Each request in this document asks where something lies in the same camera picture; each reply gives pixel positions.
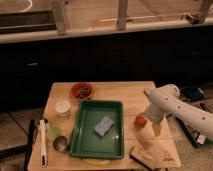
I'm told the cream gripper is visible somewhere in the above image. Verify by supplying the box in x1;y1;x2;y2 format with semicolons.
152;120;164;137

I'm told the orange apple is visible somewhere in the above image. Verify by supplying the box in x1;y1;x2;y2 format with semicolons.
134;116;147;127

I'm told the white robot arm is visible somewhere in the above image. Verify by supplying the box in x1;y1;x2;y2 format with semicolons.
144;84;213;141

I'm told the white paper cup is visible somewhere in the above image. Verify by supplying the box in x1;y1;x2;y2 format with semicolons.
55;100;71;117

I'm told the small metal cup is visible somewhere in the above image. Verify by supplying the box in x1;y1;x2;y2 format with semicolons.
53;136;68;152

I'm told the light green cup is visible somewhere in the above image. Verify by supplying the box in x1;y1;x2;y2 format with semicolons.
47;127;61;141

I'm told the wooden block with dark edge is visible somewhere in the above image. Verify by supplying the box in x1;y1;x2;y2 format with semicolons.
129;147;155;171

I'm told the green bin with items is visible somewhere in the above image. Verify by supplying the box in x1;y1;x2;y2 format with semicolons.
175;113;213;149

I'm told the blue sponge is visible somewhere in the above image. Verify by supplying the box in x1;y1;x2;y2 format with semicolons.
94;116;114;137

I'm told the yellow banana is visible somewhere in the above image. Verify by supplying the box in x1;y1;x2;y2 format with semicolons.
83;159;110;166

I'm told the green plastic tray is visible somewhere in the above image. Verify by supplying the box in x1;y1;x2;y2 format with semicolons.
70;100;124;159

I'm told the orange bowl with food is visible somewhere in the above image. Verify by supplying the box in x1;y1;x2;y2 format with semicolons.
70;82;94;101

